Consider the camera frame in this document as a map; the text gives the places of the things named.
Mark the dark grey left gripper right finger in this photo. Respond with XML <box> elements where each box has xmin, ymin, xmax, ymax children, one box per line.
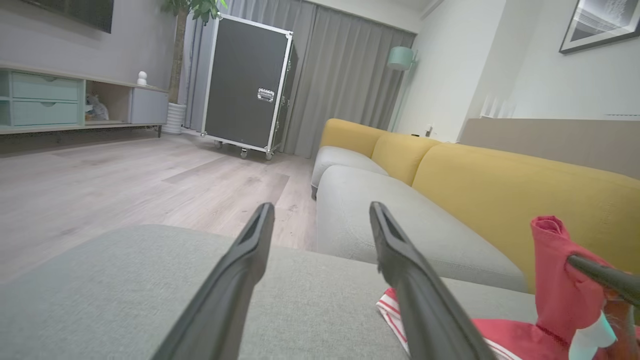
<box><xmin>369</xmin><ymin>201</ymin><xmax>499</xmax><ymax>360</ymax></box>

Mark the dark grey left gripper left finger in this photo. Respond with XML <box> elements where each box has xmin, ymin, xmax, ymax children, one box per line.
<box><xmin>151</xmin><ymin>202</ymin><xmax>275</xmax><ymax>360</ymax></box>

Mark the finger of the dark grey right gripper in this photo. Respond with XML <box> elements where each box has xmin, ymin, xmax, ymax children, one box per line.
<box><xmin>567</xmin><ymin>254</ymin><xmax>640</xmax><ymax>307</ymax></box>

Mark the red Bulls 23 jersey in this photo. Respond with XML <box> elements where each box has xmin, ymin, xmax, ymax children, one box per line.
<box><xmin>376</xmin><ymin>215</ymin><xmax>640</xmax><ymax>360</ymax></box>

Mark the grey sofa ottoman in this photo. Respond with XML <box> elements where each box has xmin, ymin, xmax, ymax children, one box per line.
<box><xmin>0</xmin><ymin>224</ymin><xmax>538</xmax><ymax>360</ymax></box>

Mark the large yellow sofa backrest cushion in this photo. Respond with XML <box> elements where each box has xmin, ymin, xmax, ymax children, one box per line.
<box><xmin>411</xmin><ymin>142</ymin><xmax>640</xmax><ymax>296</ymax></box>

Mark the beige wooden partition panel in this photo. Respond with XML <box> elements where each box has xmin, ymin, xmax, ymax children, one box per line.
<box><xmin>459</xmin><ymin>118</ymin><xmax>640</xmax><ymax>181</ymax></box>

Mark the small yellow sofa backrest cushion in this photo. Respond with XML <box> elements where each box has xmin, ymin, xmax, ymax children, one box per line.
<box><xmin>320</xmin><ymin>118</ymin><xmax>388</xmax><ymax>158</ymax></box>
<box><xmin>371</xmin><ymin>132</ymin><xmax>441</xmax><ymax>187</ymax></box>

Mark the short grey sofa seat cushion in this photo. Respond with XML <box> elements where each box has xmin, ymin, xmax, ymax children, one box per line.
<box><xmin>311</xmin><ymin>145</ymin><xmax>390</xmax><ymax>200</ymax></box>

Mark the white router with antennas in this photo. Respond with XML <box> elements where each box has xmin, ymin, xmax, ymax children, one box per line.
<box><xmin>480</xmin><ymin>95</ymin><xmax>516</xmax><ymax>119</ymax></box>

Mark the black wheeled flight case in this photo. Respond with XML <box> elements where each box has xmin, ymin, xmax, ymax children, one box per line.
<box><xmin>200</xmin><ymin>13</ymin><xmax>300</xmax><ymax>161</ymax></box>

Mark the grey plush toy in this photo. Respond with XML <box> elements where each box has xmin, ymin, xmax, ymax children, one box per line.
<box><xmin>85</xmin><ymin>94</ymin><xmax>110</xmax><ymax>122</ymax></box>

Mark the grey curtain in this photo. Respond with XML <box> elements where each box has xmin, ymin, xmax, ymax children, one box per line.
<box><xmin>182</xmin><ymin>0</ymin><xmax>417</xmax><ymax>160</ymax></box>

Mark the teal floor lamp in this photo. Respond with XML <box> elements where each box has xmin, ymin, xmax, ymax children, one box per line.
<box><xmin>386</xmin><ymin>46</ymin><xmax>418</xmax><ymax>133</ymax></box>

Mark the green potted tree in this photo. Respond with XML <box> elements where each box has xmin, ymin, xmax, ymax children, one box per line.
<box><xmin>160</xmin><ymin>0</ymin><xmax>228</xmax><ymax>106</ymax></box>

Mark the grey TV cabinet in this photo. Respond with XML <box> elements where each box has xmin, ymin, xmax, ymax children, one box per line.
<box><xmin>0</xmin><ymin>62</ymin><xmax>170</xmax><ymax>138</ymax></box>

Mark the black framed wall picture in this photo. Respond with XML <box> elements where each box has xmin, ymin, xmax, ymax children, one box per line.
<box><xmin>559</xmin><ymin>0</ymin><xmax>640</xmax><ymax>55</ymax></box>

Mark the black wall television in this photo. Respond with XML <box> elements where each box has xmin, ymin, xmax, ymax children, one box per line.
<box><xmin>20</xmin><ymin>0</ymin><xmax>115</xmax><ymax>34</ymax></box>

